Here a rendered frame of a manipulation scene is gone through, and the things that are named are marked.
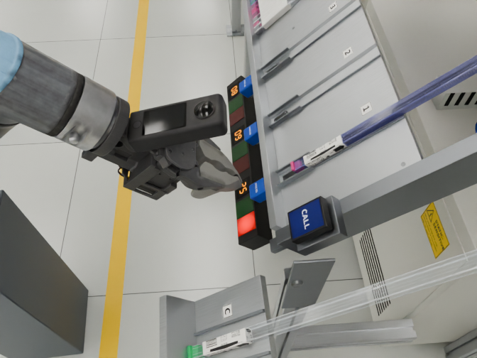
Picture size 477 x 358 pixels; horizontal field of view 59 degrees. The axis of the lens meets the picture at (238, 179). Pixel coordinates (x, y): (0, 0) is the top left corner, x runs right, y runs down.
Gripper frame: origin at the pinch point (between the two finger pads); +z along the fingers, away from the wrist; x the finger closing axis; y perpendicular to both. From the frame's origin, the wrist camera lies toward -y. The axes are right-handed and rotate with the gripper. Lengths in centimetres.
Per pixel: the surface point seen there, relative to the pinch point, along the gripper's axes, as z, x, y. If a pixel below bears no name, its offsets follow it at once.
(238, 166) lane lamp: 5.8, -7.7, 4.9
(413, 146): 4.9, 5.3, -22.2
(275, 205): 2.9, 4.9, -3.5
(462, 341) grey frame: 83, 11, 4
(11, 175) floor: -2, -57, 106
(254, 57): 2.8, -24.9, -3.5
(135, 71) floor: 26, -108, 77
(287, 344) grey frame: 33.9, 13.9, 21.1
